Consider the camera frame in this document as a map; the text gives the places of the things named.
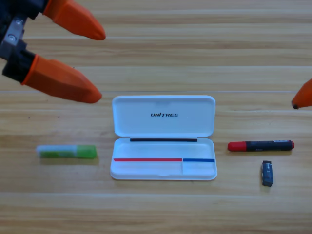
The green and white pen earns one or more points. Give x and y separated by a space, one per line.
68 151

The white Unitree pencil case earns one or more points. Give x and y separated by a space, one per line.
163 126

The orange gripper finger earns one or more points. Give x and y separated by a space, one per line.
63 81
75 20

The red and black whiteboard marker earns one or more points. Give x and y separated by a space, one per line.
260 145

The small black eraser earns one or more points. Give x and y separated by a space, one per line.
267 173

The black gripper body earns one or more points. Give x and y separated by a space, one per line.
14 34

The dark-tipped orange gripper finger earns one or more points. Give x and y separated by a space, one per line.
304 96

